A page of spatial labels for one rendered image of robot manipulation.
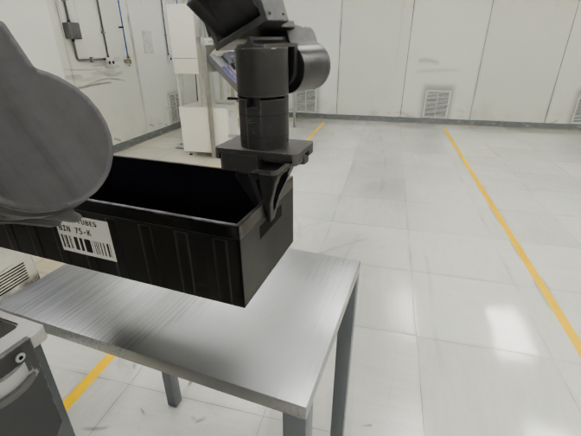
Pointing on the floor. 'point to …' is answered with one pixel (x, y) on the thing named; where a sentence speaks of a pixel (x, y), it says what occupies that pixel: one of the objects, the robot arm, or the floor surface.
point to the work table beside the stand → (213, 332)
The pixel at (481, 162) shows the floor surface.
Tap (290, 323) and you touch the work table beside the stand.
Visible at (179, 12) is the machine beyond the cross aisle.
